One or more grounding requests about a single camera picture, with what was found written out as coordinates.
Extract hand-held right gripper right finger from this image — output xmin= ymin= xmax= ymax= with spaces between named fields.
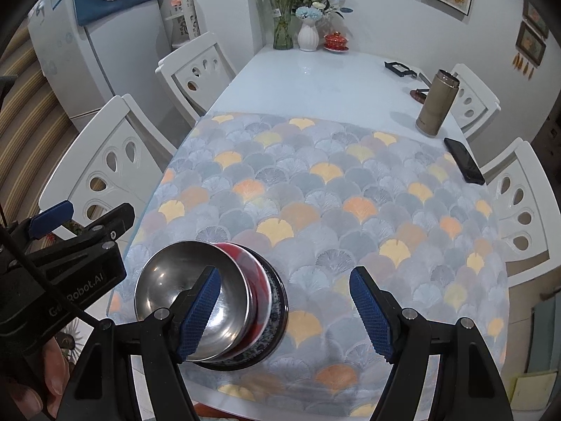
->
xmin=349 ymin=266 xmax=513 ymax=421

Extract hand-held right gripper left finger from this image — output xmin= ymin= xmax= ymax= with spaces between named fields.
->
xmin=57 ymin=265 xmax=222 ymax=421

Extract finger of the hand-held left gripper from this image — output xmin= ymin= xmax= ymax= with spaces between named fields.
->
xmin=27 ymin=200 xmax=74 ymax=238
xmin=65 ymin=202 xmax=136 ymax=247

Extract red steel bowl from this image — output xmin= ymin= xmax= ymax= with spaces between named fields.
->
xmin=134 ymin=240 xmax=268 ymax=360

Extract blue patterned porcelain plate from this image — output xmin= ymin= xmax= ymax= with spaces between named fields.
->
xmin=188 ymin=263 xmax=290 ymax=371

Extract person's left hand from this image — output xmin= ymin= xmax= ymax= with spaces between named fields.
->
xmin=0 ymin=338 xmax=72 ymax=421

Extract white dining chair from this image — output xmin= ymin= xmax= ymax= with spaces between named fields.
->
xmin=480 ymin=137 xmax=551 ymax=288
xmin=449 ymin=64 xmax=501 ymax=139
xmin=155 ymin=32 xmax=237 ymax=126
xmin=39 ymin=94 xmax=178 ymax=240

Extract striped beige cloth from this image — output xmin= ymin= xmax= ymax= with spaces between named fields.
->
xmin=0 ymin=31 xmax=84 ymax=229

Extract ginkgo leaf print tablecloth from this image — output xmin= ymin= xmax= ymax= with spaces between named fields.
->
xmin=107 ymin=112 xmax=509 ymax=408

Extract white refrigerator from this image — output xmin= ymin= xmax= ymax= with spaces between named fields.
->
xmin=27 ymin=0 xmax=171 ymax=121

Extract teal board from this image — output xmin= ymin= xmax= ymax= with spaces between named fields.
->
xmin=528 ymin=298 xmax=561 ymax=375

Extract pale yellow box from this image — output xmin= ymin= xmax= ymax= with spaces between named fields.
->
xmin=511 ymin=373 xmax=561 ymax=417

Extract black smartphone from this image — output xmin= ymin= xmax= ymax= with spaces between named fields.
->
xmin=444 ymin=137 xmax=486 ymax=185

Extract white decorative shelf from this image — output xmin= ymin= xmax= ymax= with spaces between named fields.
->
xmin=165 ymin=0 xmax=202 ymax=49

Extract tan metal thermos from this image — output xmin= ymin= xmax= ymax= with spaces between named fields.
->
xmin=415 ymin=69 xmax=460 ymax=138

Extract clear glass vase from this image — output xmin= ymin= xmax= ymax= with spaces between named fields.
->
xmin=272 ymin=4 xmax=294 ymax=50

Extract black rectangular holder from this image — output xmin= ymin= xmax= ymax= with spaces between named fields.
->
xmin=384 ymin=60 xmax=418 ymax=78

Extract white ribbed vase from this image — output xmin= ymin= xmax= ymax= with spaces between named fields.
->
xmin=298 ymin=21 xmax=319 ymax=52

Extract red lidded teacup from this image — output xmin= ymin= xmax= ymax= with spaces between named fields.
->
xmin=323 ymin=31 xmax=350 ymax=52

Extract hanging yellow ornaments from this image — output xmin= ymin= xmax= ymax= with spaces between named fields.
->
xmin=512 ymin=52 xmax=536 ymax=79

